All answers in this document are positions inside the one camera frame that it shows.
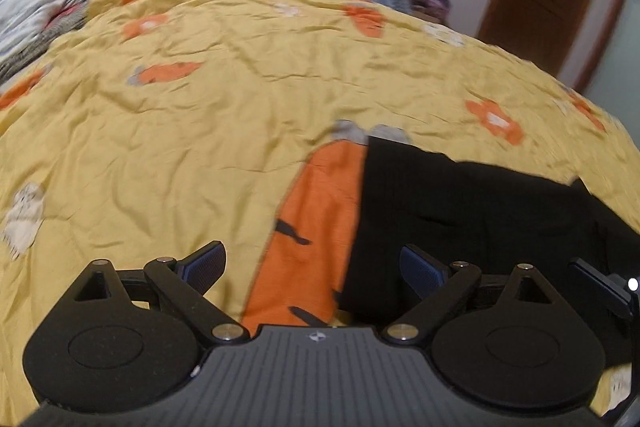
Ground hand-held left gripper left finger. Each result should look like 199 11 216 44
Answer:
74 241 249 347

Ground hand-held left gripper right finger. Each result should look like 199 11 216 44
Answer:
381 244 552 347

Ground black pants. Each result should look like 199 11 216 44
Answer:
332 136 640 367

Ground patterned grey white bedding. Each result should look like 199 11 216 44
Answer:
0 0 127 84

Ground yellow flower-print blanket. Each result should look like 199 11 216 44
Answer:
0 0 640 419

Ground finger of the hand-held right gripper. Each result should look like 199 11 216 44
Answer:
569 257 632 310

